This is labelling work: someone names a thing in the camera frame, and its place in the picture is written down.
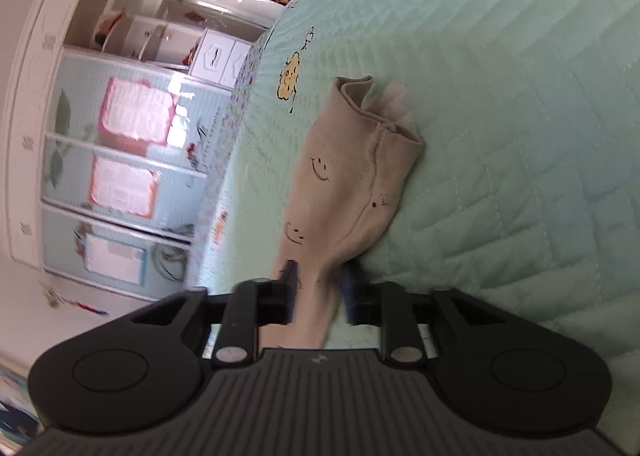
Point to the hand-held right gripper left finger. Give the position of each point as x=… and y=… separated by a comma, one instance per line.
x=287, y=296

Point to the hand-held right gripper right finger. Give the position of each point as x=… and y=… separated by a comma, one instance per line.
x=350, y=296

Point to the beige smiley print pants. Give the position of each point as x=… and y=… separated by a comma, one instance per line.
x=340, y=186

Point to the blue bordered poster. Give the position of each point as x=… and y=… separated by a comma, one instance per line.
x=112, y=258

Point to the red bordered poster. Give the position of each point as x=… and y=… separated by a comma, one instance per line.
x=122, y=186

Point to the red hanging ornament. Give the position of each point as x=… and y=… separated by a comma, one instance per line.
x=75, y=301

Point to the green bee print bedspread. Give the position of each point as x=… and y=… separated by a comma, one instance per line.
x=500, y=111

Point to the pink bordered poster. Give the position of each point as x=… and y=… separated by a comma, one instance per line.
x=135, y=111

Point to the white drawer cabinet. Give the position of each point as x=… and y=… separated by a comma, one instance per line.
x=220, y=56

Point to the sliding door wardrobe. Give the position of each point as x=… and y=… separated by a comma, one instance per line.
x=75, y=136

